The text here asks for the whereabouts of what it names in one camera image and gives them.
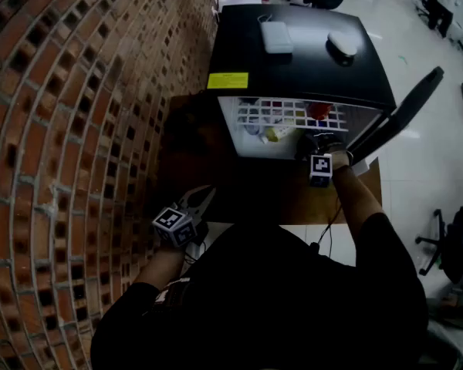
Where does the person's black clothed body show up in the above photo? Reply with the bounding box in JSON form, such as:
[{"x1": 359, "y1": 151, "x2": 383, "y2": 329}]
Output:
[{"x1": 90, "y1": 211, "x2": 430, "y2": 370}]

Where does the yellow bottle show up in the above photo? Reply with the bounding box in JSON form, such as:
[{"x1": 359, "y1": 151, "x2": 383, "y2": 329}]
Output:
[{"x1": 262, "y1": 125, "x2": 296, "y2": 143}]

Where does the white rectangular power bank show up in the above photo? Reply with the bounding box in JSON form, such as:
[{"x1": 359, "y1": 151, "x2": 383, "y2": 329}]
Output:
[{"x1": 260, "y1": 21, "x2": 295, "y2": 55}]

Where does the yellow sticker label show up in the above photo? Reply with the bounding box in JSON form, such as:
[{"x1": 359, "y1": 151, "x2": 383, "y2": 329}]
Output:
[{"x1": 207, "y1": 72, "x2": 250, "y2": 90}]

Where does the white oval mouse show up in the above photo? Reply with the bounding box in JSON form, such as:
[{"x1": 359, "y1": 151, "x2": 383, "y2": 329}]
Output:
[{"x1": 326, "y1": 30, "x2": 360, "y2": 58}]

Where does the person's right hand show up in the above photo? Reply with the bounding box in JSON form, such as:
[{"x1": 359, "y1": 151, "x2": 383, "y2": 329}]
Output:
[{"x1": 330, "y1": 147, "x2": 353, "y2": 169}]

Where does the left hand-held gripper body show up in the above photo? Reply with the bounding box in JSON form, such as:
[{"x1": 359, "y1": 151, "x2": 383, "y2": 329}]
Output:
[{"x1": 152, "y1": 195, "x2": 204, "y2": 248}]

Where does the black mini fridge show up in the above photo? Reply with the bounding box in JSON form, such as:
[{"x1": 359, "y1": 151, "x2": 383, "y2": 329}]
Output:
[{"x1": 207, "y1": 3, "x2": 445, "y2": 177}]

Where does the person's left forearm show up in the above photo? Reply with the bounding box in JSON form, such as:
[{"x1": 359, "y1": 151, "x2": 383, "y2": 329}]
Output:
[{"x1": 133, "y1": 244, "x2": 187, "y2": 293}]

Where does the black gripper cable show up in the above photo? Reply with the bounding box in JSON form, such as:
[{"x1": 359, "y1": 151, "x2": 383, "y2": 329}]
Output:
[
  {"x1": 183, "y1": 220, "x2": 210, "y2": 264},
  {"x1": 309, "y1": 193, "x2": 343, "y2": 257}
]

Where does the person's right forearm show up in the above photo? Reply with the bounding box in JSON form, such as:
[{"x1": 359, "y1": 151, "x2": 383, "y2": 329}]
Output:
[{"x1": 331, "y1": 165, "x2": 384, "y2": 243}]

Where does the red round item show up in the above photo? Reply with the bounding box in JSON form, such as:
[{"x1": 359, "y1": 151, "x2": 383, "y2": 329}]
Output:
[{"x1": 307, "y1": 102, "x2": 333, "y2": 121}]

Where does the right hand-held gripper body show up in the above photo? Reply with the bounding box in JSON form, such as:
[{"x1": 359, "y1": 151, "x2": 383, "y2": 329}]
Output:
[{"x1": 295, "y1": 132, "x2": 345, "y2": 188}]

